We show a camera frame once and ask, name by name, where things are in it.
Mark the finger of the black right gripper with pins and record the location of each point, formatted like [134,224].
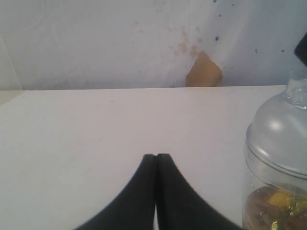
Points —
[300,50]

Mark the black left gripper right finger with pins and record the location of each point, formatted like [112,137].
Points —
[179,207]

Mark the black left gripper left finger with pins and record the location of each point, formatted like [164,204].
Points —
[134,206]

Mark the clear plastic shaker cup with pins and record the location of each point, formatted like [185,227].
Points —
[261,180]

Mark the clear dome strainer lid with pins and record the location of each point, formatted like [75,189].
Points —
[278,132]

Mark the gold foil coin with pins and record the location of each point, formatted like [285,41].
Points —
[282,200]

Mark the white backdrop sheet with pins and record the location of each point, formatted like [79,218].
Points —
[104,44]

